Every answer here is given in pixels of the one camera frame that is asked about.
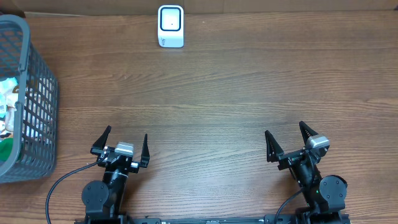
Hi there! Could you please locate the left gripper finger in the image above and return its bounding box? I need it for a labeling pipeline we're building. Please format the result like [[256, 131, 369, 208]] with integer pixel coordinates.
[[92, 125, 111, 149], [140, 134, 150, 168]]

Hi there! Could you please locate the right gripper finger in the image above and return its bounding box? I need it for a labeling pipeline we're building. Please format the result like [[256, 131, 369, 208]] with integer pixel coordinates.
[[299, 121, 318, 144], [265, 130, 284, 162]]

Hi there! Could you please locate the green lid jar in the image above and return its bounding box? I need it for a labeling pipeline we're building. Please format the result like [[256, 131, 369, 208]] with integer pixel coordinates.
[[0, 138, 13, 162]]

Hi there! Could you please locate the beige brown snack bag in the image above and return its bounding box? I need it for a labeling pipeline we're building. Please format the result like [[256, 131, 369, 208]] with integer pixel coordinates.
[[1, 85, 19, 140]]

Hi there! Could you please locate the mint green wipes pack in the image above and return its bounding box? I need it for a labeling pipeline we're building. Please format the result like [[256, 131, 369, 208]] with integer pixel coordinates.
[[0, 77, 18, 94]]

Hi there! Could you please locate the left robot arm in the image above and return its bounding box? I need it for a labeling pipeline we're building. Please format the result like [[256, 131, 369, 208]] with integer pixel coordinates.
[[81, 126, 150, 223]]

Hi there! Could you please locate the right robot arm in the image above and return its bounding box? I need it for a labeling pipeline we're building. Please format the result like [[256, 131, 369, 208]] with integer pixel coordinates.
[[264, 121, 351, 224]]

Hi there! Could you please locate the white barcode scanner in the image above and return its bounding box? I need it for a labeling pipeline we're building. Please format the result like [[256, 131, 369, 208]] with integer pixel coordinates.
[[157, 4, 184, 48]]

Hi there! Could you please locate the grey plastic mesh basket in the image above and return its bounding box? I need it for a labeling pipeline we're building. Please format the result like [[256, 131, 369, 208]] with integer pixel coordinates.
[[1, 15, 59, 184]]

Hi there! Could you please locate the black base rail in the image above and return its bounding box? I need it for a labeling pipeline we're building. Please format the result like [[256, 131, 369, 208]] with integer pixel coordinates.
[[74, 213, 352, 224]]

